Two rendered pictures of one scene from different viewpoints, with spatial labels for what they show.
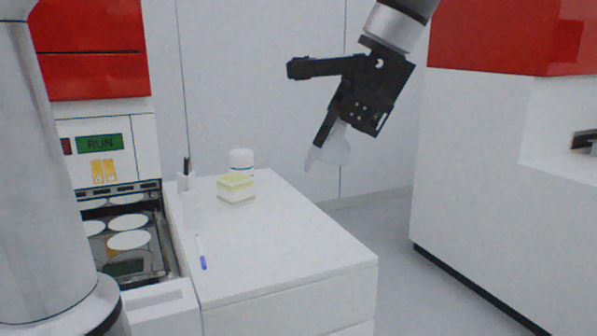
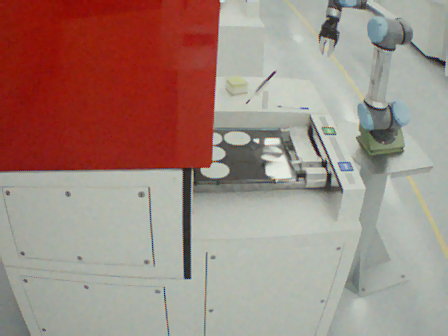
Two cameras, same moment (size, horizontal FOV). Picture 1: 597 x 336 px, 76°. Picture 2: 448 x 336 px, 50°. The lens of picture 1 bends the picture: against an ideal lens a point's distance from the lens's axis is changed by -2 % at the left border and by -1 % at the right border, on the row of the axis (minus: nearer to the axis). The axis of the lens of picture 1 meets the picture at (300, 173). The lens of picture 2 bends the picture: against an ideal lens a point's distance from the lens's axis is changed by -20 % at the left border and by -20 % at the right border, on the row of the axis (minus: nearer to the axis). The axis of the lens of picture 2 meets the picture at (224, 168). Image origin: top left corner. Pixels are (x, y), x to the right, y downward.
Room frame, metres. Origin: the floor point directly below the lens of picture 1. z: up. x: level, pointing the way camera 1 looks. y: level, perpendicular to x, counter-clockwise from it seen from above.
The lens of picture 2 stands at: (0.31, 2.36, 2.07)
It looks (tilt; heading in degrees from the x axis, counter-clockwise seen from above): 33 degrees down; 287
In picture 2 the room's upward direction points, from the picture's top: 3 degrees clockwise
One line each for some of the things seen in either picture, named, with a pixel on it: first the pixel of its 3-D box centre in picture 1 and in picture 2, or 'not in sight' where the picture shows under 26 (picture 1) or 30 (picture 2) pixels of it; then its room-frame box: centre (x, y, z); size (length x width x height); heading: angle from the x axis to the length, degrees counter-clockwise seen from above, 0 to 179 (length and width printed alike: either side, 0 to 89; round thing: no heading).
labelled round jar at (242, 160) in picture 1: (242, 167); not in sight; (1.08, 0.17, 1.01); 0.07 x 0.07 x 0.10
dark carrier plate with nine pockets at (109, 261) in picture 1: (80, 249); (240, 153); (0.80, 0.52, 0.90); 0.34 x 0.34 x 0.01; 24
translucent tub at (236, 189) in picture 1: (235, 189); (236, 86); (0.93, 0.17, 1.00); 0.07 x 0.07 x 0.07; 44
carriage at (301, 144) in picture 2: not in sight; (306, 157); (0.57, 0.40, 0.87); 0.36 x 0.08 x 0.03; 114
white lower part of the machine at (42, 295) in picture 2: not in sight; (105, 278); (1.24, 0.93, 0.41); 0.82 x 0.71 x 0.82; 114
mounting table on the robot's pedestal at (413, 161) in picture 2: not in sight; (380, 156); (0.23, 0.05, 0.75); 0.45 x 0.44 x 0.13; 33
